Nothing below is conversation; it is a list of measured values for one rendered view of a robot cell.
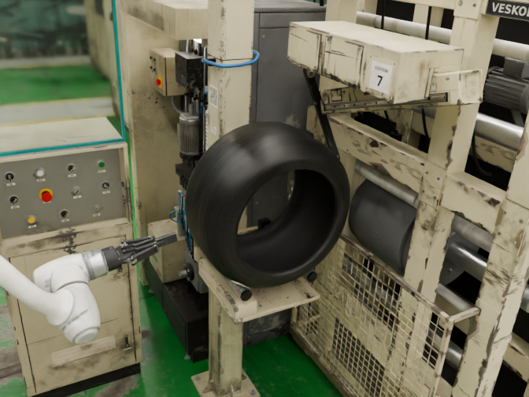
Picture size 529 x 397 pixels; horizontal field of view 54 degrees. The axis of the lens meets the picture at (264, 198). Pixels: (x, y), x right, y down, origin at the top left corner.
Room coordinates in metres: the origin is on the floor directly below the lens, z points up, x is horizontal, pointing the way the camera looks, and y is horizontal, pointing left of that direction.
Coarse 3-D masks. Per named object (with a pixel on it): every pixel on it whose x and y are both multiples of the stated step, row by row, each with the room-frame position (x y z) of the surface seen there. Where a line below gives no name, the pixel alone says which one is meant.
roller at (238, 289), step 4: (224, 276) 1.63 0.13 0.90; (228, 280) 1.60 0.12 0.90; (232, 284) 1.57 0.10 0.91; (236, 284) 1.56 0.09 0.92; (236, 288) 1.54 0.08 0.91; (240, 288) 1.53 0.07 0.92; (244, 288) 1.53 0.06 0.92; (248, 288) 1.54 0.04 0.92; (236, 292) 1.54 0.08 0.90; (240, 292) 1.52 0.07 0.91; (244, 292) 1.51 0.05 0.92; (248, 292) 1.52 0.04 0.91; (240, 296) 1.51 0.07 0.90; (244, 296) 1.51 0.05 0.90; (248, 296) 1.52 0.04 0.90; (244, 300) 1.51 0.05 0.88
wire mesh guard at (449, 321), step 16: (352, 240) 1.78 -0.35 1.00; (368, 256) 1.66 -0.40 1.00; (336, 272) 1.83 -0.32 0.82; (384, 272) 1.58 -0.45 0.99; (320, 288) 1.91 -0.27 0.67; (304, 304) 2.01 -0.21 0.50; (400, 304) 1.50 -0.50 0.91; (432, 304) 1.39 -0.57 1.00; (400, 320) 1.49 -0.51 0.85; (448, 320) 1.31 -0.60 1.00; (304, 336) 2.00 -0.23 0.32; (352, 336) 1.69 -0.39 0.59; (384, 336) 1.54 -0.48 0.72; (448, 336) 1.31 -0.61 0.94; (352, 352) 1.68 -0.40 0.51; (352, 368) 1.67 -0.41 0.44; (432, 384) 1.31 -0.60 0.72
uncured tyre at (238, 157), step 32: (256, 128) 1.69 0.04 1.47; (288, 128) 1.72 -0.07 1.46; (224, 160) 1.57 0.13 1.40; (256, 160) 1.52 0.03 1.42; (288, 160) 1.55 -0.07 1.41; (320, 160) 1.61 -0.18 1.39; (192, 192) 1.59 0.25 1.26; (224, 192) 1.47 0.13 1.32; (320, 192) 1.87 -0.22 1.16; (192, 224) 1.56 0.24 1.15; (224, 224) 1.44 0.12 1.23; (288, 224) 1.88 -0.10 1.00; (320, 224) 1.80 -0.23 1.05; (224, 256) 1.45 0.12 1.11; (256, 256) 1.76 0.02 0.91; (288, 256) 1.75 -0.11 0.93; (320, 256) 1.63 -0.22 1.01
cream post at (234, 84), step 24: (216, 0) 1.90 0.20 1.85; (240, 0) 1.90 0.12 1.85; (216, 24) 1.90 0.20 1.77; (240, 24) 1.90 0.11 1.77; (216, 48) 1.90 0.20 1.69; (240, 48) 1.90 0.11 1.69; (216, 72) 1.90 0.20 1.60; (240, 72) 1.90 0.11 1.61; (240, 96) 1.90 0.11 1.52; (216, 120) 1.89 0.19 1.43; (240, 120) 1.91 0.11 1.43; (216, 312) 1.89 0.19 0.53; (216, 336) 1.88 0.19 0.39; (240, 336) 1.92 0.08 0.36; (216, 360) 1.88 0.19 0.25; (240, 360) 1.92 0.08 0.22; (216, 384) 1.88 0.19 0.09; (240, 384) 1.92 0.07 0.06
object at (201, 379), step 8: (192, 376) 2.01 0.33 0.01; (200, 376) 2.01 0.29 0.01; (208, 376) 2.01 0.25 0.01; (200, 384) 1.95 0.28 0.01; (248, 384) 1.97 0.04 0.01; (200, 392) 1.90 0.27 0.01; (208, 392) 1.90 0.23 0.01; (240, 392) 1.91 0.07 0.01; (248, 392) 1.92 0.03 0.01; (256, 392) 1.92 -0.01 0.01
